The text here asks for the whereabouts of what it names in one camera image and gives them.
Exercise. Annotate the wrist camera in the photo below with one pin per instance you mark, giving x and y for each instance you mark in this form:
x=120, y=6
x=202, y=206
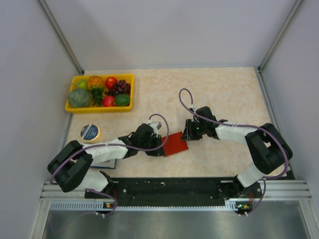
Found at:
x=155, y=125
x=194, y=117

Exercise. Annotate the red apple top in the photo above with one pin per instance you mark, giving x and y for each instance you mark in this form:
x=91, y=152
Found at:
x=109, y=82

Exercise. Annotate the orange pineapple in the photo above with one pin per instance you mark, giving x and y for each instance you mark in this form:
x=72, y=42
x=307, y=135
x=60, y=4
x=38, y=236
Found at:
x=96, y=87

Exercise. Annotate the yellow plastic tray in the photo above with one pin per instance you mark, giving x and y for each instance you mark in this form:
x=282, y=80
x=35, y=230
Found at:
x=95, y=109

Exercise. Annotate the red paper box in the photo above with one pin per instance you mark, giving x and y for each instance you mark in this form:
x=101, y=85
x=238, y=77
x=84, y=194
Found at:
x=173, y=144

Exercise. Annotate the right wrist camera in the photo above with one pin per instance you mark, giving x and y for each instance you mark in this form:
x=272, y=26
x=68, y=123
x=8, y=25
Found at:
x=194, y=117

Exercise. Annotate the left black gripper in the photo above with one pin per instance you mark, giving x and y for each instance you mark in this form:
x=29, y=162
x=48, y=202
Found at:
x=157, y=152

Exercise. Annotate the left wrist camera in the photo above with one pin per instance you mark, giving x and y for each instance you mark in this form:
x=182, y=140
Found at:
x=155, y=125

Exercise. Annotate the red apple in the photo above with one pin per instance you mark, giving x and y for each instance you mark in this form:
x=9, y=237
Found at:
x=109, y=101
x=109, y=82

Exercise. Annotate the red apple bottom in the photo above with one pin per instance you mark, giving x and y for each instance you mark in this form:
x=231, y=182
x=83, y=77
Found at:
x=109, y=101

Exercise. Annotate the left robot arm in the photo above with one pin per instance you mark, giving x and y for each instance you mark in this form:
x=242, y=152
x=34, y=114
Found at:
x=72, y=169

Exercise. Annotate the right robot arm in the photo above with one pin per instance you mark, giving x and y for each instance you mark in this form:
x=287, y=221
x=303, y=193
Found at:
x=267, y=147

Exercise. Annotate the grey cable duct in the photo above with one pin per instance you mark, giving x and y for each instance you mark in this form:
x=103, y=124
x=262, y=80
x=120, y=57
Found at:
x=105, y=207

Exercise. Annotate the green lime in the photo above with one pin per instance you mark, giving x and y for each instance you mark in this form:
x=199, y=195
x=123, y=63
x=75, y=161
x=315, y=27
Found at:
x=122, y=100

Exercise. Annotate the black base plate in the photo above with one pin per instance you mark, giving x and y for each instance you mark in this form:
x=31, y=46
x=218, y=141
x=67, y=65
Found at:
x=180, y=191

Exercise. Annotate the purple grapes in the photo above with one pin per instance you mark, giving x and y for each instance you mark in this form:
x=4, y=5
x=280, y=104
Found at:
x=120, y=87

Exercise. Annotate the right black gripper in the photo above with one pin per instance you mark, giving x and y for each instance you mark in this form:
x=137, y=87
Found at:
x=188, y=134

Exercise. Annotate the green apple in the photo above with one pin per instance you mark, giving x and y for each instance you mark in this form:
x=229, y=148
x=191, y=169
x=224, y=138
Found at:
x=82, y=85

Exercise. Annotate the green melon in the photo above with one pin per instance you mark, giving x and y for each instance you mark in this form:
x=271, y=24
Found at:
x=79, y=98

